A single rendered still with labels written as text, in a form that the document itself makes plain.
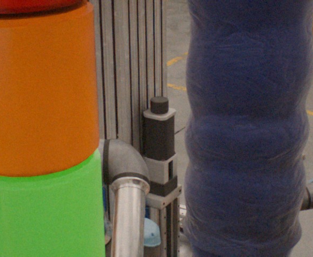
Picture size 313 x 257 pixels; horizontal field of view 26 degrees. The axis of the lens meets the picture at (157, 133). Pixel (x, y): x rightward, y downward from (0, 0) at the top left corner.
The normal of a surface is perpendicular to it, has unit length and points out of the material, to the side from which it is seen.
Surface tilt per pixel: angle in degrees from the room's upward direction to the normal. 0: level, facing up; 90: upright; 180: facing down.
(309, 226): 0
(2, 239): 90
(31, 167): 90
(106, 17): 90
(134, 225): 39
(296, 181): 75
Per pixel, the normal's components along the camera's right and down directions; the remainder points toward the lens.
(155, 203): -0.53, 0.33
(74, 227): 0.72, 0.26
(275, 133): 0.47, 0.09
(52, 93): 0.51, 0.33
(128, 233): 0.04, -0.59
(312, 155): -0.01, -0.92
